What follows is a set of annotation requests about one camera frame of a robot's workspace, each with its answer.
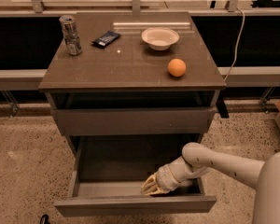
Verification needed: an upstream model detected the silver drink can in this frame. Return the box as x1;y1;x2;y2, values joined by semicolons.
59;15;82;56

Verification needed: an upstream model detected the grey drawer cabinet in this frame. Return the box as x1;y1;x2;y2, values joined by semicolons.
39;13;226;150

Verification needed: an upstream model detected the grey drawer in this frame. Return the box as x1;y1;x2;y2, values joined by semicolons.
54;134;217;217
52;107;216;136

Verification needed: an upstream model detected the grey top drawer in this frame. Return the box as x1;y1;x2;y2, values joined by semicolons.
52;107;216;136

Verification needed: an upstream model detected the small black floor object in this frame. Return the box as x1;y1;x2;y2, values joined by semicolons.
39;214;49;224

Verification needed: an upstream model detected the white cable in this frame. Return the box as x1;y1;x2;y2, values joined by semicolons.
222;7;245;82

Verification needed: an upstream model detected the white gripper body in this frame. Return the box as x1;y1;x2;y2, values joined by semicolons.
155;164;180;194

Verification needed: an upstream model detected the orange fruit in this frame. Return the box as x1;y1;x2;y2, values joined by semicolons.
168;59;187;77

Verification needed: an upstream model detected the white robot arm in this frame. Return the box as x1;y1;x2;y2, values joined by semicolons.
141;142;280;224

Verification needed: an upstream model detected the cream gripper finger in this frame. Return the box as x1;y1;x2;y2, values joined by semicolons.
141;175;158;191
142;186;167;195

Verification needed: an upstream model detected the white bowl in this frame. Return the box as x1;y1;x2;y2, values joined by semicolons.
141;28;179;51

